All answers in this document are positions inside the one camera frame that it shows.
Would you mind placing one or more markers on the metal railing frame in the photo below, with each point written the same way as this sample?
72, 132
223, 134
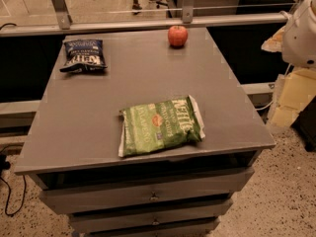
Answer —
66, 17

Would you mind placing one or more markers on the dark blue chip bag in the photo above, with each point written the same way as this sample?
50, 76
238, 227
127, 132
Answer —
84, 55

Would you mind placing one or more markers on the grey drawer cabinet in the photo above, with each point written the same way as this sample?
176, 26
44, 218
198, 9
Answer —
72, 148

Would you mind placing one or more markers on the green jalapeno chip bag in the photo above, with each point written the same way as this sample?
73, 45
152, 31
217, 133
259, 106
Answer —
158, 126

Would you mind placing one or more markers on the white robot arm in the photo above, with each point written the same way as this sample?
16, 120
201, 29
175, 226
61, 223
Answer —
299, 37

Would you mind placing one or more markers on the red apple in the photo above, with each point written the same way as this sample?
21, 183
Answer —
177, 36

